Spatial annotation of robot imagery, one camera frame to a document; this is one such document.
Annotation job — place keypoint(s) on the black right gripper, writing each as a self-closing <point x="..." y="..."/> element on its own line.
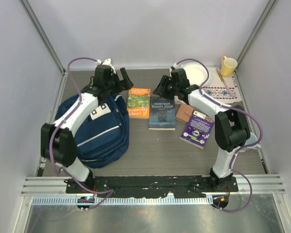
<point x="162" y="87"/>

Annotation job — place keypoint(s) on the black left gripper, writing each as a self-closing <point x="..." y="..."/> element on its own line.
<point x="124" y="84"/>

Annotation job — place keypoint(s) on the orange treehouse storey book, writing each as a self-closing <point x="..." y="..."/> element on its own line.
<point x="138" y="104"/>

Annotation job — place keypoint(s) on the navy blue student backpack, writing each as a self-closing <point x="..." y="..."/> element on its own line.
<point x="103" y="136"/>

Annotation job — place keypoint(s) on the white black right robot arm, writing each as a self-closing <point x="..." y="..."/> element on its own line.
<point x="230" y="123"/>

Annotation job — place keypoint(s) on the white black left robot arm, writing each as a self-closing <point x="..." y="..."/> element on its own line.
<point x="57" y="139"/>

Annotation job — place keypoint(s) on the dark blue Nineteen Eighty-Four book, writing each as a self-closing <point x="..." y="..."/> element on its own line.
<point x="162" y="114"/>

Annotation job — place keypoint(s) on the brown leather wallet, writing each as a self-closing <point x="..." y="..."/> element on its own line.
<point x="184" y="113"/>

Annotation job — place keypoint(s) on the white paper plate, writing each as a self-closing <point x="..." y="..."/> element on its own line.
<point x="196" y="73"/>

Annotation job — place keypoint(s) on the purple paperback book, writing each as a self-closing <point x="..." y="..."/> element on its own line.
<point x="198" y="129"/>

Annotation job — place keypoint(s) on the patterned white placemat cloth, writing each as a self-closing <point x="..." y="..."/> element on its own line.
<point x="215" y="88"/>

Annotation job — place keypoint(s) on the yellow mug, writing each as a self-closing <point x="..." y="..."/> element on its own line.
<point x="228" y="65"/>

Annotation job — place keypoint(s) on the pale blue mug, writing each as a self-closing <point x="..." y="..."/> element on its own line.
<point x="251" y="143"/>

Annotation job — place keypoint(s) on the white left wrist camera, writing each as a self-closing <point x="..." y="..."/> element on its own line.
<point x="106" y="62"/>

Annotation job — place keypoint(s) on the pink handled knife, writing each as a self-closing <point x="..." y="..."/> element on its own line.
<point x="224" y="82"/>

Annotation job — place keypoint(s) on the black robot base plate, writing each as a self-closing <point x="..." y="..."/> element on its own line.
<point x="154" y="187"/>

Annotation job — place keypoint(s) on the aluminium front rail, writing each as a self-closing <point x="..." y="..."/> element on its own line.
<point x="49" y="186"/>

